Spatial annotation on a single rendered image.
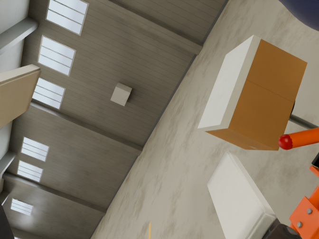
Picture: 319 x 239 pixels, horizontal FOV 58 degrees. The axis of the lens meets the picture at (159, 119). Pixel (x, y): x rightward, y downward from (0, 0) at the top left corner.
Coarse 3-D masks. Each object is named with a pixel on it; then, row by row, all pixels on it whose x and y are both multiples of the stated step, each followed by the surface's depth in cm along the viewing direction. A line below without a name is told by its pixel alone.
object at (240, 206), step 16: (224, 160) 19; (224, 176) 18; (240, 176) 16; (224, 192) 17; (240, 192) 15; (256, 192) 15; (224, 208) 16; (240, 208) 15; (256, 208) 13; (224, 224) 16; (240, 224) 14; (256, 224) 13
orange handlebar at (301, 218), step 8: (304, 200) 48; (312, 200) 47; (296, 208) 49; (304, 208) 47; (312, 208) 46; (296, 216) 48; (304, 216) 47; (312, 216) 45; (296, 224) 48; (304, 224) 46; (312, 224) 44; (304, 232) 45; (312, 232) 44
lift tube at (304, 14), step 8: (280, 0) 38; (288, 0) 35; (296, 0) 34; (304, 0) 33; (312, 0) 33; (288, 8) 38; (296, 8) 35; (304, 8) 34; (312, 8) 34; (296, 16) 38; (304, 16) 36; (312, 16) 35; (312, 24) 36
